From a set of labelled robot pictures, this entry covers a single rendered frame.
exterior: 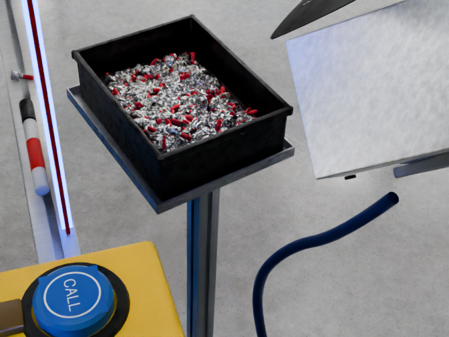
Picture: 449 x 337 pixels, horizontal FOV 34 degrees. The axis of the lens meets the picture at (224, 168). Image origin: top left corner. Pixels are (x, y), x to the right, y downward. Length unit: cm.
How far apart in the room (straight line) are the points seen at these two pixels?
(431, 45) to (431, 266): 126
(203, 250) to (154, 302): 56
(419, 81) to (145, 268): 32
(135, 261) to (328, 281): 139
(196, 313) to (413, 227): 99
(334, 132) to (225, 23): 193
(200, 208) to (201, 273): 13
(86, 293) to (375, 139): 34
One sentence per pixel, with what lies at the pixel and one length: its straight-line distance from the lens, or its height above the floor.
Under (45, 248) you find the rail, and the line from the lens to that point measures 69.
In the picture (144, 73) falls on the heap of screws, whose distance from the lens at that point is 91.
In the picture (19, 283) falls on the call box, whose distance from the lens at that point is 40.
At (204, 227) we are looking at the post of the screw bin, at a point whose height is 70.
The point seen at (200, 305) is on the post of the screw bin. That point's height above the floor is 54.
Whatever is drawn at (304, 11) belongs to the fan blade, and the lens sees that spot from 83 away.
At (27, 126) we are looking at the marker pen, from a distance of 80.
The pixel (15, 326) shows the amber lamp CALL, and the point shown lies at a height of 108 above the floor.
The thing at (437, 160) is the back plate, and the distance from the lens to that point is 74.
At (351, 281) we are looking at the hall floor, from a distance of 178.
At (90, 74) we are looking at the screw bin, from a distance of 85.
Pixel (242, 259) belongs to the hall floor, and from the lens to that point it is 178.
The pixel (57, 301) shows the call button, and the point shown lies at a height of 108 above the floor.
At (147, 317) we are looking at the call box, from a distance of 38.
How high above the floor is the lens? 138
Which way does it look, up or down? 44 degrees down
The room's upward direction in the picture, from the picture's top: 3 degrees clockwise
